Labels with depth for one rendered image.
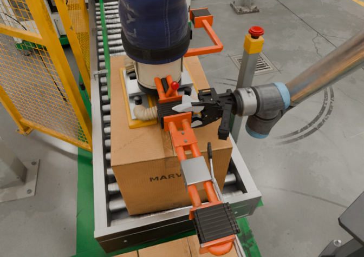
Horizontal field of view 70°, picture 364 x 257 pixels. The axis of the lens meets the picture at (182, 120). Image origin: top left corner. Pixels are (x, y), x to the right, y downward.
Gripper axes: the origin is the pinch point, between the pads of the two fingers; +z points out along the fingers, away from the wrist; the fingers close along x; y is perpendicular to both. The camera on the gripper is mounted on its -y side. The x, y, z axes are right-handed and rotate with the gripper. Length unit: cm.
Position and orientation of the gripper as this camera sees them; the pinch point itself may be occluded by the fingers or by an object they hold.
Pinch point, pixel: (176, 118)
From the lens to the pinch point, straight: 77.3
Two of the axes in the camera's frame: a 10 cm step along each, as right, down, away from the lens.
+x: 0.2, -6.5, -7.6
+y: -2.5, -7.4, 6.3
